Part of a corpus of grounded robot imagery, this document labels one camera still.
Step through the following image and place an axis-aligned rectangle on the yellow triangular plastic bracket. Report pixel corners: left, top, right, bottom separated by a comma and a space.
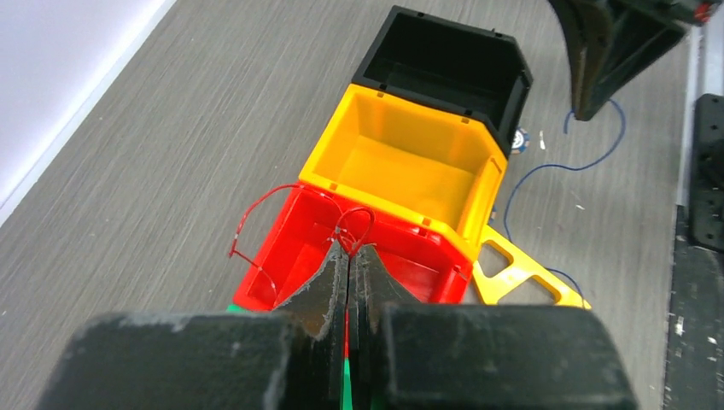
472, 225, 592, 310

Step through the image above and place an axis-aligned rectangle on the yellow plastic bin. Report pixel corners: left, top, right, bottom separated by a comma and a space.
299, 85, 507, 260

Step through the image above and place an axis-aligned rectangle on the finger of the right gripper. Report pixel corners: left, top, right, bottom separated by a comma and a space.
549, 0, 708, 121

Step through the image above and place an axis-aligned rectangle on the red plastic bin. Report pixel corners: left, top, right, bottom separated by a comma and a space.
232, 184, 473, 311

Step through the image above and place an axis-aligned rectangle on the poker chip near black bin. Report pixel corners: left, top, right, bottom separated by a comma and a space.
511, 127, 530, 155

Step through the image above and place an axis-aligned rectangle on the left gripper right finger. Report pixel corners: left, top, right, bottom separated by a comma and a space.
347, 244, 419, 334

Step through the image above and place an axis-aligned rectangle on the black plastic bin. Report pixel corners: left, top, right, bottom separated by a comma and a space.
352, 5, 534, 155

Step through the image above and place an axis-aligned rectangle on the green plastic bin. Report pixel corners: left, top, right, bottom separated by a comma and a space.
226, 304, 353, 410

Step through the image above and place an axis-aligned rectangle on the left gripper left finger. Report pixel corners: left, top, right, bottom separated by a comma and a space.
274, 243, 348, 340

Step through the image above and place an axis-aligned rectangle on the blue wire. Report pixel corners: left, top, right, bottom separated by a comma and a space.
502, 98, 628, 301

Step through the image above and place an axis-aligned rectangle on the red wire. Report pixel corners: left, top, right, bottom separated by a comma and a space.
227, 183, 377, 298

